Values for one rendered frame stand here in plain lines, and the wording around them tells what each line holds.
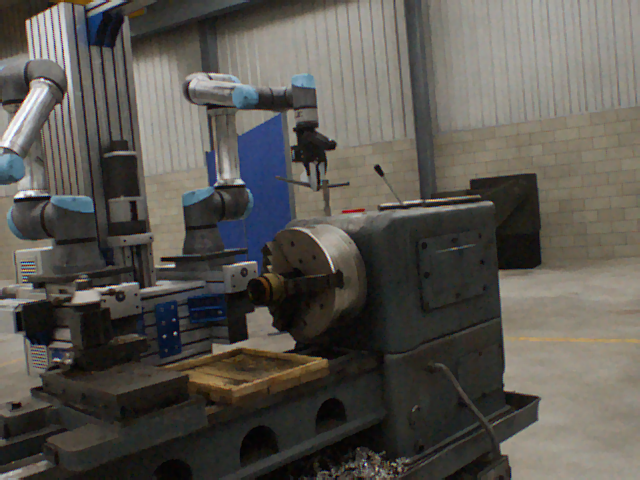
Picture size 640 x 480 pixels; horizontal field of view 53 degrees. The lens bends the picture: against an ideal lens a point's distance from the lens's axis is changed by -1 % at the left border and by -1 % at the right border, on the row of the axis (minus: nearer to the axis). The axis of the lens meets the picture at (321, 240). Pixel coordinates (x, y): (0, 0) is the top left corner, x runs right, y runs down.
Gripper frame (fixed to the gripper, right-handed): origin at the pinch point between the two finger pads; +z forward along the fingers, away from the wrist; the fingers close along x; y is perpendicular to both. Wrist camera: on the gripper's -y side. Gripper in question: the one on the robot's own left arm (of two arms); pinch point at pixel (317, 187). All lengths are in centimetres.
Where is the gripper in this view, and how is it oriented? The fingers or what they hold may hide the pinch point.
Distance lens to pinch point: 205.0
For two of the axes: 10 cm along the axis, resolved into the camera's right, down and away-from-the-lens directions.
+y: -6.9, 0.3, 7.2
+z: 1.0, 9.9, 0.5
